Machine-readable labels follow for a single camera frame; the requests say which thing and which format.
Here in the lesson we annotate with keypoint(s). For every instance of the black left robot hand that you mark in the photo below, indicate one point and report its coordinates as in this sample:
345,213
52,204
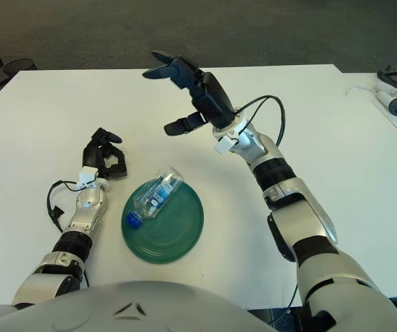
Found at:
91,155

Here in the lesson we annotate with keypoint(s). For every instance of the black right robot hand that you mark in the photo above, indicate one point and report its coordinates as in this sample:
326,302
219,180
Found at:
214,97

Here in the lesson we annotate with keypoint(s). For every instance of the clear bottle with blue cap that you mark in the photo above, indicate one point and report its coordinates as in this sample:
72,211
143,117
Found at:
157,197

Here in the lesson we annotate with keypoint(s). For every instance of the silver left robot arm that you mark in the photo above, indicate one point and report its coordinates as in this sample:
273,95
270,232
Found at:
89,202

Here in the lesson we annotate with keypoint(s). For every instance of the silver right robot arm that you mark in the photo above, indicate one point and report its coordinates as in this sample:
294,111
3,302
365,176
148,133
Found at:
298,204

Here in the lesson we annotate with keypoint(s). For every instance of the green ribbed plate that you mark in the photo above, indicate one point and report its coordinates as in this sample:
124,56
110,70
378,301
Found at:
171,240

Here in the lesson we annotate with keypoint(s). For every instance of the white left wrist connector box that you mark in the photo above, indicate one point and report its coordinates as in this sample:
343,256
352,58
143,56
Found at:
88,176

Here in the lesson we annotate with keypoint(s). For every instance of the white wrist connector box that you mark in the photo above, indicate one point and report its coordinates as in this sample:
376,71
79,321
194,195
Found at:
88,176
224,145

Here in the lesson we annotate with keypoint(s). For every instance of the white right wrist connector box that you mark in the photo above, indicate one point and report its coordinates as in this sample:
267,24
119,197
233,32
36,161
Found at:
224,145

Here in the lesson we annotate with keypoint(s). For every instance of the silver robot torso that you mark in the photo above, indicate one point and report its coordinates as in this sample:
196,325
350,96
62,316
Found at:
133,307

